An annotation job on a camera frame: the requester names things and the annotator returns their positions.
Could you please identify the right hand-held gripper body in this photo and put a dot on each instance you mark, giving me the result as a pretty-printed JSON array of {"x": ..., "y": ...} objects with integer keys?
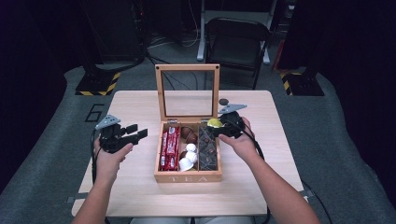
[{"x": 233, "y": 124}]

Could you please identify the grey tape piece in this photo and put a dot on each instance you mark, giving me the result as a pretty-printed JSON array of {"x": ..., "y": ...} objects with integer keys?
[
  {"x": 308, "y": 193},
  {"x": 76, "y": 198}
]

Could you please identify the black equipment cabinet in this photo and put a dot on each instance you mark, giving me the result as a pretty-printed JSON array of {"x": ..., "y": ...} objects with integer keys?
[{"x": 118, "y": 28}]

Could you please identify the black stand base hazard stripes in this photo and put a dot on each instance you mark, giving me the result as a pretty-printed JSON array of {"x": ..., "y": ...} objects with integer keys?
[
  {"x": 96, "y": 84},
  {"x": 303, "y": 85}
]

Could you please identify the person's left hand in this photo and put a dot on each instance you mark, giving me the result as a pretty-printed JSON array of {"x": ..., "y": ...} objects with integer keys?
[{"x": 107, "y": 165}]

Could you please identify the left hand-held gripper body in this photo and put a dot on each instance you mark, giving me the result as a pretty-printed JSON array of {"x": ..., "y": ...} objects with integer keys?
[{"x": 112, "y": 137}]

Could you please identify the yellow coffee capsule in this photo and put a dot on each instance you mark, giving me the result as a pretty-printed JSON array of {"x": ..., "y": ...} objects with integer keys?
[{"x": 214, "y": 123}]

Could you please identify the person's right hand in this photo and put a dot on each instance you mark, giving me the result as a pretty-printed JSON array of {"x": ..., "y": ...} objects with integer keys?
[{"x": 244, "y": 146}]

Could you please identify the black table grommet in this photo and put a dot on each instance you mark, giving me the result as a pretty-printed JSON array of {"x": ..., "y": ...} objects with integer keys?
[{"x": 223, "y": 101}]

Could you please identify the red object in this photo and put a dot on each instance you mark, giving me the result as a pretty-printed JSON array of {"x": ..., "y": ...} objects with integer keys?
[{"x": 278, "y": 56}]

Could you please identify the brown coffee capsule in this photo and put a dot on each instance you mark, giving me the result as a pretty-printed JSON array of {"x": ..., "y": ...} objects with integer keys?
[
  {"x": 192, "y": 138},
  {"x": 186, "y": 132}
]

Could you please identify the wooden tea box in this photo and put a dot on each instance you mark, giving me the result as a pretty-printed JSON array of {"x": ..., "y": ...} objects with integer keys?
[{"x": 188, "y": 178}]

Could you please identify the red snack packet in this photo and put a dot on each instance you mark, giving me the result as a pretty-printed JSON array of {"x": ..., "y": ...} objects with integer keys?
[
  {"x": 164, "y": 152},
  {"x": 173, "y": 146}
]

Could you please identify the dark patterned tea packets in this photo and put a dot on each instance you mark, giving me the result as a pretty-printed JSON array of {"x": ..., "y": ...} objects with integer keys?
[{"x": 208, "y": 152}]

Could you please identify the white desk frame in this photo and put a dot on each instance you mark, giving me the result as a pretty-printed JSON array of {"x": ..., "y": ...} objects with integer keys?
[{"x": 201, "y": 37}]

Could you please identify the black folding chair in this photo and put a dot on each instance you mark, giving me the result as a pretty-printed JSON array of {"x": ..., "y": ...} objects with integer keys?
[{"x": 238, "y": 43}]

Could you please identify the white coffee capsule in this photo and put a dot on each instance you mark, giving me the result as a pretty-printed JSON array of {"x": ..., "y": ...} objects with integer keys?
[
  {"x": 192, "y": 157},
  {"x": 185, "y": 165},
  {"x": 190, "y": 147}
]

